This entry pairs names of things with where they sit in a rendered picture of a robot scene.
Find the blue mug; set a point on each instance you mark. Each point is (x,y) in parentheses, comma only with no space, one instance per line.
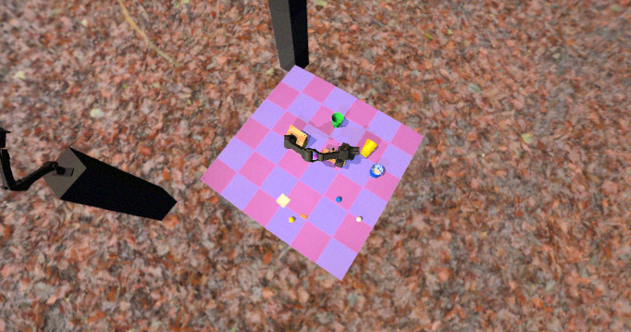
(376,170)

